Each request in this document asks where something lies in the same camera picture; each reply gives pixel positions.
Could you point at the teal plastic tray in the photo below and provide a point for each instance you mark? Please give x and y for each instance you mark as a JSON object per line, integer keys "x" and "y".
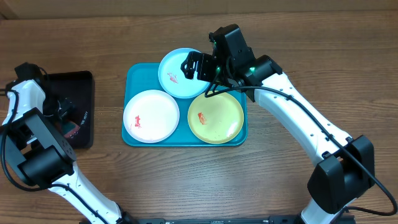
{"x": 144, "y": 76}

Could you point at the white plate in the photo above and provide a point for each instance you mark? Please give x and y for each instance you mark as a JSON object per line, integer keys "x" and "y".
{"x": 151, "y": 116}

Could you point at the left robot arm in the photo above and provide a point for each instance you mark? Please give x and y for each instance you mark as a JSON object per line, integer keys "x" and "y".
{"x": 35, "y": 156}

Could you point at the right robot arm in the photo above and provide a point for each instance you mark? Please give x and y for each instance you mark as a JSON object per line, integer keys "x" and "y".
{"x": 343, "y": 165}

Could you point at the light blue plate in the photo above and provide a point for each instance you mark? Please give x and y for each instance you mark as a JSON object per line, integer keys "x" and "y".
{"x": 172, "y": 79}

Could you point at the black rectangular tray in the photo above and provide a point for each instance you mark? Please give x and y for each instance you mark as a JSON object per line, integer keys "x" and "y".
{"x": 79, "y": 88}

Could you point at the yellow-green plate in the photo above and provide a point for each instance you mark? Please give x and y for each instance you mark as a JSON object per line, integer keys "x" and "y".
{"x": 217, "y": 119}

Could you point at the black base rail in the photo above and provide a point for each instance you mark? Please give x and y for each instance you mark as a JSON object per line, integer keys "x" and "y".
{"x": 278, "y": 219}

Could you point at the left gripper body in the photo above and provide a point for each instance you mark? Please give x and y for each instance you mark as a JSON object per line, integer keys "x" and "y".
{"x": 57, "y": 107}

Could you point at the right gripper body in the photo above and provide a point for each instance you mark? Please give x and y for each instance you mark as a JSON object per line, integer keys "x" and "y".
{"x": 202, "y": 67}

